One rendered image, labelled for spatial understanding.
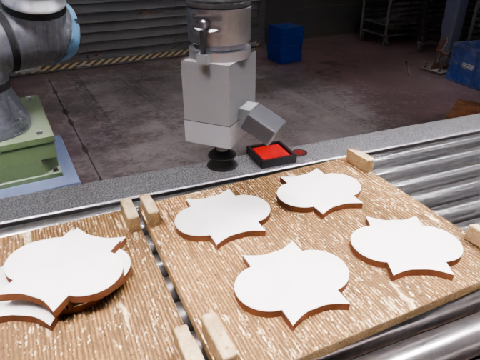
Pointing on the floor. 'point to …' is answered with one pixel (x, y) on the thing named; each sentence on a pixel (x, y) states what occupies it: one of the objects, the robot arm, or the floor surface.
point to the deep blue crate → (465, 64)
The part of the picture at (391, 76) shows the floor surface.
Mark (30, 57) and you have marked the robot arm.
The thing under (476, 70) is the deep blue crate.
